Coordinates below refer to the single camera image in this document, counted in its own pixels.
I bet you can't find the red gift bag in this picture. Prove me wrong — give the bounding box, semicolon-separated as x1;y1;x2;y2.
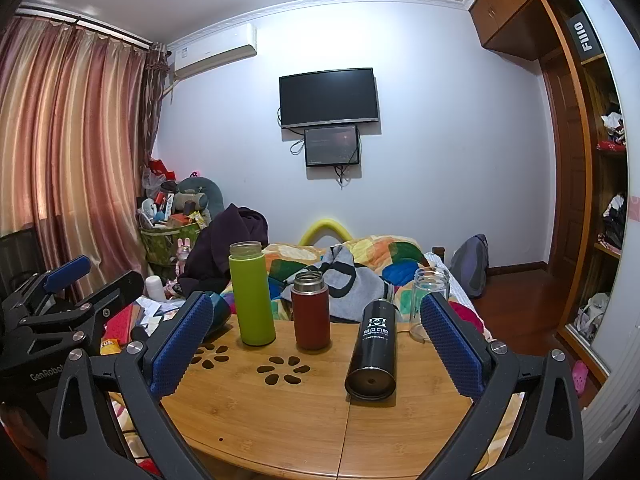
148;158;177;183

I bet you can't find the dark purple jacket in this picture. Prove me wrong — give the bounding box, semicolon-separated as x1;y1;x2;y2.
178;203;271;296

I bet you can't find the red flat box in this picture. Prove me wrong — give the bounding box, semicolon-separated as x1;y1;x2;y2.
102;305;134;344

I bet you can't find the yellow foam tube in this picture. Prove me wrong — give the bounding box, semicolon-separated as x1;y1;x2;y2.
299;219;355;247

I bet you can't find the red cup with steel rim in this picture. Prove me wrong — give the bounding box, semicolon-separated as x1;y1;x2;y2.
291;271;330;351

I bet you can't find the grey plush toy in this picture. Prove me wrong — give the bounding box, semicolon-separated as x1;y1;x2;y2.
175;176;226;217

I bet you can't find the wooden overhead cabinet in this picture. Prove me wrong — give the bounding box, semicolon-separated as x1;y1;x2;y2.
468;0;576;61

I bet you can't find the green fabric basket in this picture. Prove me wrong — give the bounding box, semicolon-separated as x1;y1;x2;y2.
139;222;203;267

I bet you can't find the clear glass cup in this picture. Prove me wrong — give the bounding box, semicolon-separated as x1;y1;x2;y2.
411;266;451;342

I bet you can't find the brown patterned curtain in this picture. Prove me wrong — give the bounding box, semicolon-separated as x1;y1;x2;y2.
140;42;173;191

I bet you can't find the grey backpack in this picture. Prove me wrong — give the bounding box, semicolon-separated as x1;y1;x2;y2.
448;233;491;298

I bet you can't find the curtain rod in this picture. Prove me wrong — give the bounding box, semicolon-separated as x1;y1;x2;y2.
15;4;168;53

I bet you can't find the black mesh chair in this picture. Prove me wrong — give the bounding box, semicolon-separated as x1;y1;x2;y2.
0;227;47;306

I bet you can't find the grey and black garment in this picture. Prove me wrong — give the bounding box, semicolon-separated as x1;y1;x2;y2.
280;243;397;322

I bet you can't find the white air conditioner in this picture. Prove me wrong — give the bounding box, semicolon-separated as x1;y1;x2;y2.
168;23;258;80

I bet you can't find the black storage box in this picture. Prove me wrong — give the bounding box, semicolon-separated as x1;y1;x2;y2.
567;9;604;65

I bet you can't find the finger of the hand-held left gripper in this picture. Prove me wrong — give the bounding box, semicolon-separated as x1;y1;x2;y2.
20;270;146;359
0;255;92;331

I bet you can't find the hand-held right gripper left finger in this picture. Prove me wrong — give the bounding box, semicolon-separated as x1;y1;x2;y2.
47;291;216;480

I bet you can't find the wooden wardrobe shelving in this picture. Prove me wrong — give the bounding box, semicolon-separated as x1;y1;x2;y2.
537;0;632;383

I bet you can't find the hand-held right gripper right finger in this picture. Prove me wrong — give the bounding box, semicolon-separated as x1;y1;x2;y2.
420;291;586;480

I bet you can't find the black printed cup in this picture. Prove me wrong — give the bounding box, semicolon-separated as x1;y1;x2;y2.
344;299;399;402

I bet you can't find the pink clog shoe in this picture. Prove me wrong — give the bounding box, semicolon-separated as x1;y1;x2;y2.
571;360;590;397

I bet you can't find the small black wall monitor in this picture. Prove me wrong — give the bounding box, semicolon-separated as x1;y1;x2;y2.
304;124;361;167

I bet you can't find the black wall television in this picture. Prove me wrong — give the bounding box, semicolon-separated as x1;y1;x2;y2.
278;67;379;130

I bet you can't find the wooden door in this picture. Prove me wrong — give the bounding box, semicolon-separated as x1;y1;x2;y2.
540;50;592;328

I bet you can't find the green cup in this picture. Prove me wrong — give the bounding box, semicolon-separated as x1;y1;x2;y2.
228;241;277;347

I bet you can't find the pink striped curtain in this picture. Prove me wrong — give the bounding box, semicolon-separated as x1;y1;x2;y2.
0;10;151;303

